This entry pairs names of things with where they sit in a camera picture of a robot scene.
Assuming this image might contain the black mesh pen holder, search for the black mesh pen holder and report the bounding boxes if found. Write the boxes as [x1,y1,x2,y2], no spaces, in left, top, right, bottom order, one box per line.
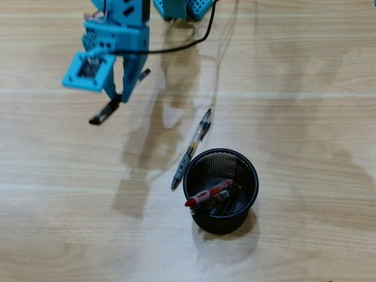
[182,148,260,235]

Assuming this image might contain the black camera cable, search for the black camera cable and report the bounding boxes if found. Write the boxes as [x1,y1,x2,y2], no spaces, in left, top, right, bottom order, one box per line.
[88,0,220,56]

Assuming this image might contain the clear grey grip pen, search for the clear grey grip pen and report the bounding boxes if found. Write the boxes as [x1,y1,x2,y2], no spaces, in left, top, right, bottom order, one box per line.
[170,108,213,192]

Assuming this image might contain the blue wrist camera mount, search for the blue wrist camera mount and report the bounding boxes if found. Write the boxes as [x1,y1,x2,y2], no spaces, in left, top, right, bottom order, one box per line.
[61,51,118,94]

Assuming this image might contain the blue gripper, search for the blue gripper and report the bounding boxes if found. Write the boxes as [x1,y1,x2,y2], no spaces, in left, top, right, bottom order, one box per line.
[82,22,150,103]

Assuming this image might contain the clear black capped pen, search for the clear black capped pen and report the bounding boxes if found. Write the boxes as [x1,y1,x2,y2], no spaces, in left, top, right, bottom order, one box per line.
[88,68,152,126]

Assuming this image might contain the red white servo wires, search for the red white servo wires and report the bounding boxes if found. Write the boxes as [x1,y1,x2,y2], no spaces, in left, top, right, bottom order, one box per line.
[83,10,106,22]

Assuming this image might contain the red retractable pen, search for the red retractable pen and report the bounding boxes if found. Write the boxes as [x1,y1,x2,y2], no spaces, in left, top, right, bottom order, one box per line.
[184,178,234,207]

